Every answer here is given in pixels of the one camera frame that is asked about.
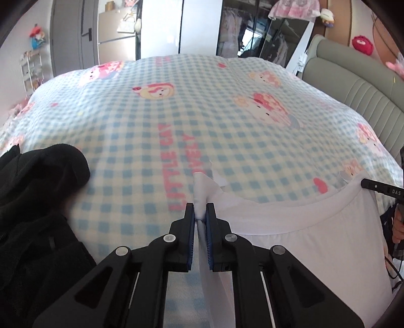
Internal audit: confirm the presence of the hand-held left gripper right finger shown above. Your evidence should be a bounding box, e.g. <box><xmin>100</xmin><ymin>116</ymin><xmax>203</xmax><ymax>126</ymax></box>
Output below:
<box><xmin>206</xmin><ymin>203</ymin><xmax>365</xmax><ymax>328</ymax></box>

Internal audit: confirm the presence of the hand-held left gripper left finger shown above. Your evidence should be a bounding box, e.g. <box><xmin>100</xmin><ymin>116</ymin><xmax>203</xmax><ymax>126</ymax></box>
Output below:
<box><xmin>32</xmin><ymin>203</ymin><xmax>194</xmax><ymax>328</ymax></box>

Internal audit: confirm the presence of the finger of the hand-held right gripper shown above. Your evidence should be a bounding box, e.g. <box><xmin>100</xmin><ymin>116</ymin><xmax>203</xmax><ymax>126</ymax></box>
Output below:
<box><xmin>361</xmin><ymin>178</ymin><xmax>390</xmax><ymax>198</ymax></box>

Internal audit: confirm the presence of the white shirt with navy trim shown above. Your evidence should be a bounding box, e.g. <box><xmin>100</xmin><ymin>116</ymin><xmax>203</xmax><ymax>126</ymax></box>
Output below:
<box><xmin>193</xmin><ymin>172</ymin><xmax>400</xmax><ymax>328</ymax></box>

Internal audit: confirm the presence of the person's right hand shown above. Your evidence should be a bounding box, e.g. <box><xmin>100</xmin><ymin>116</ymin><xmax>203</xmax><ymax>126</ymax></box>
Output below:
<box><xmin>391</xmin><ymin>217</ymin><xmax>404</xmax><ymax>244</ymax></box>

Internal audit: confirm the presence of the grey padded headboard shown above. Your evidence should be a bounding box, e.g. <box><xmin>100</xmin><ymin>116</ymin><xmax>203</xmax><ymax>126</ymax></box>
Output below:
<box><xmin>301</xmin><ymin>34</ymin><xmax>404</xmax><ymax>165</ymax></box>

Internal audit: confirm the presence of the pink and white plush toy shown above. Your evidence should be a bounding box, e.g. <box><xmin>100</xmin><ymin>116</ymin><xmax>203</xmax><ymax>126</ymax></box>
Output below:
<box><xmin>386</xmin><ymin>59</ymin><xmax>404</xmax><ymax>78</ymax></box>

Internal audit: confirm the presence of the printed checkered blanket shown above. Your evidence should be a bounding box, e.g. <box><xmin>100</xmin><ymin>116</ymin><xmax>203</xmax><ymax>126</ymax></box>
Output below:
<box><xmin>0</xmin><ymin>53</ymin><xmax>404</xmax><ymax>328</ymax></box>

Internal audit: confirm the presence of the black fleece jacket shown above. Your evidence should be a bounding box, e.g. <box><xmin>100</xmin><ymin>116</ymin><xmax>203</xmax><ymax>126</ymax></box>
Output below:
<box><xmin>0</xmin><ymin>143</ymin><xmax>97</xmax><ymax>328</ymax></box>

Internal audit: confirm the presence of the yellow and purple plush toy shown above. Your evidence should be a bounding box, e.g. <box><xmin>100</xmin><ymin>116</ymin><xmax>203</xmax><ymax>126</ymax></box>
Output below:
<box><xmin>320</xmin><ymin>8</ymin><xmax>336</xmax><ymax>27</ymax></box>

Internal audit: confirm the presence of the pink ruffled fabric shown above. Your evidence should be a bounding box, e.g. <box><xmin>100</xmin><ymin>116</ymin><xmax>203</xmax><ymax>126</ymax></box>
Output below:
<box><xmin>268</xmin><ymin>0</ymin><xmax>320</xmax><ymax>22</ymax></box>

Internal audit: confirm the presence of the glass door wardrobe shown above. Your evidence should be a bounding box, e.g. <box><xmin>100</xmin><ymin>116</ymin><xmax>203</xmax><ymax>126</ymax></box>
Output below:
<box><xmin>216</xmin><ymin>0</ymin><xmax>314</xmax><ymax>68</ymax></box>

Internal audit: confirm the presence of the beige refrigerator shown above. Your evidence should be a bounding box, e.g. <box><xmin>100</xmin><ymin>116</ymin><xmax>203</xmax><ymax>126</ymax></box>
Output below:
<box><xmin>97</xmin><ymin>3</ymin><xmax>141</xmax><ymax>65</ymax></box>

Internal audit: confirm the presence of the white wardrobe panel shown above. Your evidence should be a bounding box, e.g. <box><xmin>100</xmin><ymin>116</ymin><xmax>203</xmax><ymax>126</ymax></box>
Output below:
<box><xmin>140</xmin><ymin>0</ymin><xmax>223</xmax><ymax>60</ymax></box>

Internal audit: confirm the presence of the pink fabric heap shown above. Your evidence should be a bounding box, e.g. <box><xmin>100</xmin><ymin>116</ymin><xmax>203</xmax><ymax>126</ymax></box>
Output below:
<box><xmin>8</xmin><ymin>96</ymin><xmax>35</xmax><ymax>119</ymax></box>

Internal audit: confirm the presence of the white shelf rack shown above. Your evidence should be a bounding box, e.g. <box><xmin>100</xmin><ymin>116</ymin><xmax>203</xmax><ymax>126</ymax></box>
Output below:
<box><xmin>19</xmin><ymin>52</ymin><xmax>45</xmax><ymax>95</ymax></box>

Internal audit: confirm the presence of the grey door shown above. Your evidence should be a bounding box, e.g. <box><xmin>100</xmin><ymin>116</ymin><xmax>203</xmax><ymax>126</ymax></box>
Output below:
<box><xmin>50</xmin><ymin>0</ymin><xmax>100</xmax><ymax>76</ymax></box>

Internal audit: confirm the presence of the red and blue plush toy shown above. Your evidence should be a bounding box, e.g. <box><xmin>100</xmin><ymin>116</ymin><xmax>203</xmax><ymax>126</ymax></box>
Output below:
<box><xmin>28</xmin><ymin>27</ymin><xmax>46</xmax><ymax>50</ymax></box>

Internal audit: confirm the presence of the black cable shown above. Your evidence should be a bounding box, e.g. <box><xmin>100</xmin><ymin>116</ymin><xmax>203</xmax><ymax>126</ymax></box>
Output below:
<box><xmin>384</xmin><ymin>243</ymin><xmax>404</xmax><ymax>280</ymax></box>

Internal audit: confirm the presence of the peach round wall decoration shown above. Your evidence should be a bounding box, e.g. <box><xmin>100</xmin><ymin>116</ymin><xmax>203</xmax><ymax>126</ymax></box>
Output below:
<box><xmin>371</xmin><ymin>13</ymin><xmax>404</xmax><ymax>64</ymax></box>

